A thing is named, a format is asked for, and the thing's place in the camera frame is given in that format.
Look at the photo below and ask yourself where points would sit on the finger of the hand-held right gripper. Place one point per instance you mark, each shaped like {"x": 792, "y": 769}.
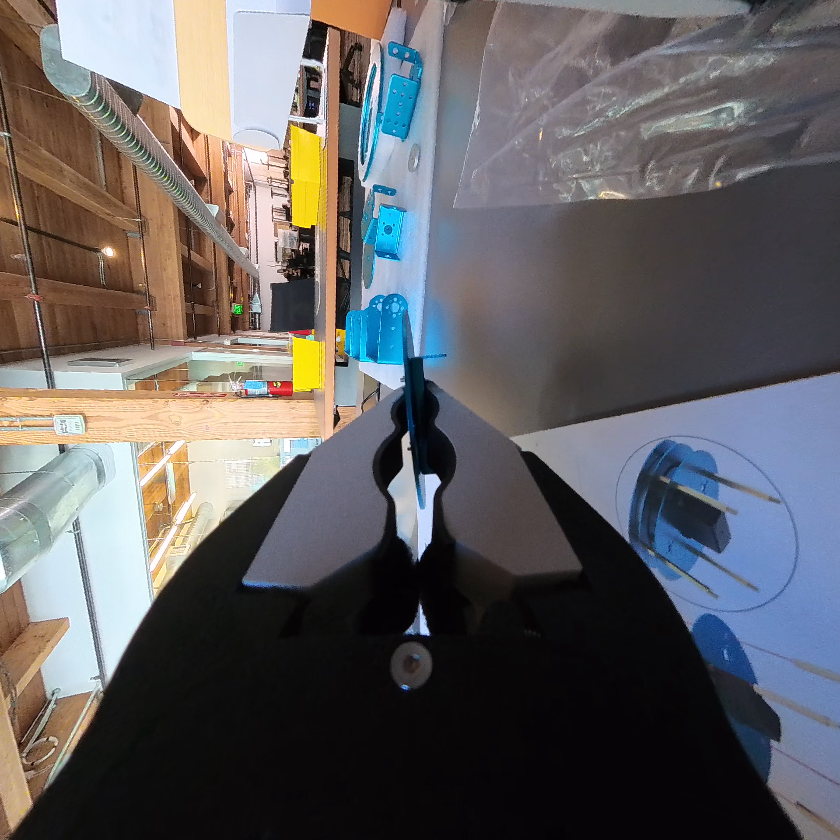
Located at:
{"x": 623, "y": 6}

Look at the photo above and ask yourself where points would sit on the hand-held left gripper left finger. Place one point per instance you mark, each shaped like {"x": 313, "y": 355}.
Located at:
{"x": 315, "y": 518}

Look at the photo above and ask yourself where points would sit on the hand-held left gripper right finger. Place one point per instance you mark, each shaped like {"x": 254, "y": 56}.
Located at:
{"x": 505, "y": 518}

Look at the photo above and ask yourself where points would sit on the clear plastic bag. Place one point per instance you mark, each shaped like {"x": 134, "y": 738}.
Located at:
{"x": 623, "y": 98}

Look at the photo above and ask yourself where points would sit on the teal round metal disc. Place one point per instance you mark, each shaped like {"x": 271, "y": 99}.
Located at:
{"x": 415, "y": 394}

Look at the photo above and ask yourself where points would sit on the red fire extinguisher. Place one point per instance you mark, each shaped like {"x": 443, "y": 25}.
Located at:
{"x": 269, "y": 388}

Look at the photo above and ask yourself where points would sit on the yellow panel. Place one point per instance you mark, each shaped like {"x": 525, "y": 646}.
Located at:
{"x": 307, "y": 364}
{"x": 307, "y": 177}

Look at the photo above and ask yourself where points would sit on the white assembly guide sheet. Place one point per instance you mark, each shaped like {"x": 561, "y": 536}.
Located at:
{"x": 656, "y": 420}

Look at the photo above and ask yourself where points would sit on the wooden beam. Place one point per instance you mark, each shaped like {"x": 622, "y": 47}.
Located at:
{"x": 164, "y": 417}

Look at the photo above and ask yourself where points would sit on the black monitor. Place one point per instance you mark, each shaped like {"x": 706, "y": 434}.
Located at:
{"x": 292, "y": 305}

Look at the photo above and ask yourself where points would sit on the small blue round disc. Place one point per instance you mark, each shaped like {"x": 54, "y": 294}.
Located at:
{"x": 369, "y": 266}

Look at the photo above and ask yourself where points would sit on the grey metal washer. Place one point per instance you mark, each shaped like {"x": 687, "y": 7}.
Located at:
{"x": 413, "y": 157}

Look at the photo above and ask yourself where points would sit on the orange cardboard box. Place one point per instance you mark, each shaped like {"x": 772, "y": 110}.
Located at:
{"x": 348, "y": 13}

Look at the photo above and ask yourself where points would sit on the white foam pad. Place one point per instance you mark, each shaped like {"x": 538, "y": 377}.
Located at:
{"x": 426, "y": 229}

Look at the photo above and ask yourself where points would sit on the beige hanging panel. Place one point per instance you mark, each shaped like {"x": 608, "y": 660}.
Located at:
{"x": 203, "y": 65}

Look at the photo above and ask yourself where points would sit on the white hanging panel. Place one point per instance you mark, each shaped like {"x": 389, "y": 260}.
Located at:
{"x": 118, "y": 46}

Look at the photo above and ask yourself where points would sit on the blue U bracket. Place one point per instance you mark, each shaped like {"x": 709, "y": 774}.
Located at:
{"x": 354, "y": 334}
{"x": 387, "y": 328}

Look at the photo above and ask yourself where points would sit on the long blue perforated bracket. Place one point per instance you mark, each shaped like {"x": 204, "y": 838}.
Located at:
{"x": 397, "y": 105}

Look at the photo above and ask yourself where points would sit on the large silver duct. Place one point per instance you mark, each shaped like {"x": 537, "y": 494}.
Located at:
{"x": 46, "y": 505}

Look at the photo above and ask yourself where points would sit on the small blue L bracket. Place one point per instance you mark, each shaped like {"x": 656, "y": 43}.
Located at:
{"x": 384, "y": 191}

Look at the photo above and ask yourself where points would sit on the spiral metal duct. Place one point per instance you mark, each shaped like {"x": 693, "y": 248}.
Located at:
{"x": 131, "y": 131}

